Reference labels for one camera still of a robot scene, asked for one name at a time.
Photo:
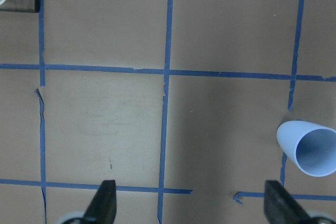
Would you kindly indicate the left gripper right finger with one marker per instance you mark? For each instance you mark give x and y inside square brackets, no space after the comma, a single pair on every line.
[280,207]

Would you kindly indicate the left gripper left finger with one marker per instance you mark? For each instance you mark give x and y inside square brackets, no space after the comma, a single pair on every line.
[103,207]

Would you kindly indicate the light blue plastic cup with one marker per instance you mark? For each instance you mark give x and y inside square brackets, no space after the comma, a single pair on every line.
[310,146]

